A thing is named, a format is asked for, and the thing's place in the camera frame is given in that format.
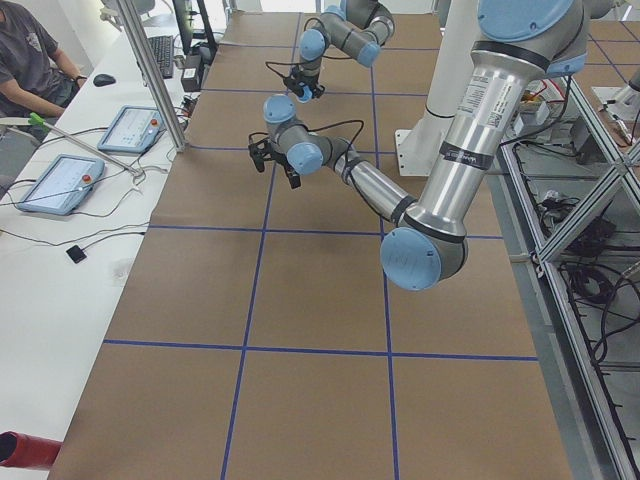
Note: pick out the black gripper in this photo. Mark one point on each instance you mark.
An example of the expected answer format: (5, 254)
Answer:
(276, 156)
(310, 84)

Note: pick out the light blue paper cup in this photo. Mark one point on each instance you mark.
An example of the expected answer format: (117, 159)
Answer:
(304, 94)

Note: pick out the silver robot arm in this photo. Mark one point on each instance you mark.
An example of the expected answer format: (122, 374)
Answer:
(514, 44)
(358, 29)

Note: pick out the black power supply box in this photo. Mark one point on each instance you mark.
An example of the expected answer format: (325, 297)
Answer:
(192, 72)

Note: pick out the black keyboard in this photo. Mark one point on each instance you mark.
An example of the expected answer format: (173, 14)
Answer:
(162, 48)

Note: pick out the far teach pendant tablet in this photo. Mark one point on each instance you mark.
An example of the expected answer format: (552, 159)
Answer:
(133, 131)

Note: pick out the teach pendant tablet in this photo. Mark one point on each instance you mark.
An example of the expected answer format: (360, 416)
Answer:
(133, 131)
(63, 186)

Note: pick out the black computer mouse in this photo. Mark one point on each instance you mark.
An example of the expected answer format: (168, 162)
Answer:
(101, 80)

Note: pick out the near teach pendant tablet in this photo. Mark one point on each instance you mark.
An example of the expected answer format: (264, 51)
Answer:
(63, 186)

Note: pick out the small black square pad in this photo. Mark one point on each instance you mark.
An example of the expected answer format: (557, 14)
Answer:
(76, 254)

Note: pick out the seated person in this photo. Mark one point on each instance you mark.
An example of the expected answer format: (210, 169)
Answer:
(36, 74)

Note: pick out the red cylinder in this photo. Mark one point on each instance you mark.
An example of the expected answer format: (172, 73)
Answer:
(19, 450)

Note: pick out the white camera pole base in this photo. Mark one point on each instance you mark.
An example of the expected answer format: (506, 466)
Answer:
(418, 148)

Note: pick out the aluminium frame post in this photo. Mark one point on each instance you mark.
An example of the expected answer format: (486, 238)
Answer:
(144, 56)

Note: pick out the metal rod green handle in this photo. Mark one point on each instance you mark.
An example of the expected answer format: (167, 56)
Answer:
(35, 120)

